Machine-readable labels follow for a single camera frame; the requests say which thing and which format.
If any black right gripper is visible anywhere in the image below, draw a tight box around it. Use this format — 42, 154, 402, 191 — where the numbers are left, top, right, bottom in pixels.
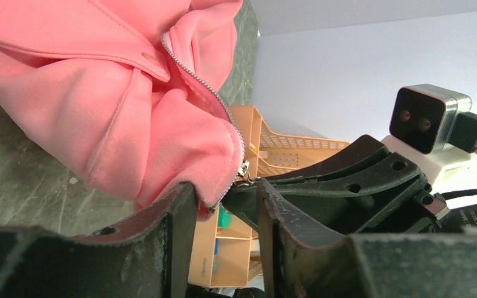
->
222, 153, 477, 234

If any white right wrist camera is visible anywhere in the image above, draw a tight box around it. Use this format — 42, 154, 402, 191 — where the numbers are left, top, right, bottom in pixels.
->
382, 84, 477, 189

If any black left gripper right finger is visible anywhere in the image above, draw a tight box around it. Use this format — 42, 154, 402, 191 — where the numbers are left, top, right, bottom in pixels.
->
257, 180, 477, 297

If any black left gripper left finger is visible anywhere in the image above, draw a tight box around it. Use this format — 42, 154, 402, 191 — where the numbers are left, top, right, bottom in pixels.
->
0, 183, 198, 297

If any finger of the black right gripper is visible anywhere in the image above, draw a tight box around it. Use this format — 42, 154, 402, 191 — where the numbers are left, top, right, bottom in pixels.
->
267, 135, 391, 181

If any blue capped item in organizer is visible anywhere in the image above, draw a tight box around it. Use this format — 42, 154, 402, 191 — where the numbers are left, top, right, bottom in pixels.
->
213, 238, 219, 257

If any green eraser in organizer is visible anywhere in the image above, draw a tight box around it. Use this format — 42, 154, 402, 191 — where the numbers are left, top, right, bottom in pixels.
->
217, 207, 233, 229

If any pink zip-up jacket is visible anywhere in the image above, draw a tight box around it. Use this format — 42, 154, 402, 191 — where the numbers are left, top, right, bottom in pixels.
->
0, 1, 247, 219

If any orange plastic desk organizer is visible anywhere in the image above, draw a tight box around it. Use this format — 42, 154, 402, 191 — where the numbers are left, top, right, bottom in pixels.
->
188, 106, 348, 288

